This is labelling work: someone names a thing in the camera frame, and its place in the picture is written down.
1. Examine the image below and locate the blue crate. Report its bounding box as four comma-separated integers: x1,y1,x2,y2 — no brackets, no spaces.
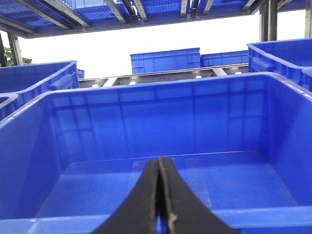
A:
130,48,201,74
200,50,249,67

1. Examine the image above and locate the blue left plastic bin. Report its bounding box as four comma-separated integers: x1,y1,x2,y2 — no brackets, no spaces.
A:
0,94,20,120

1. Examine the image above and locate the blue far right crate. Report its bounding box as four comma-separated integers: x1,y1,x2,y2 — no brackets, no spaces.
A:
200,50,249,67

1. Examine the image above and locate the blue rear right bin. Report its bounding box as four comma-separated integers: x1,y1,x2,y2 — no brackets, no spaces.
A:
247,38,312,91

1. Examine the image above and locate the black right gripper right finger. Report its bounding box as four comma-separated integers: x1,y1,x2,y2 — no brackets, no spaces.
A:
158,156,238,234

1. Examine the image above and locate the blue plastic bin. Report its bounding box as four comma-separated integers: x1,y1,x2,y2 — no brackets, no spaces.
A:
0,94,20,120
0,72,312,234

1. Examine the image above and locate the overhead metal shelf rack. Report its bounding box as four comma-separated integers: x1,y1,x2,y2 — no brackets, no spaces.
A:
0,0,312,39

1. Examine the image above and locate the blue right plastic bin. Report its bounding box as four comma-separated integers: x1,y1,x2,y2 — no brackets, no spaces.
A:
0,72,312,234

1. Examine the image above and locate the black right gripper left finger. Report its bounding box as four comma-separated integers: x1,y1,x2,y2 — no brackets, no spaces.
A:
93,160,159,234

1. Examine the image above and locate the blue rear left bin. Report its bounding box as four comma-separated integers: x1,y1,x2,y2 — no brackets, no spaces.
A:
0,60,80,106

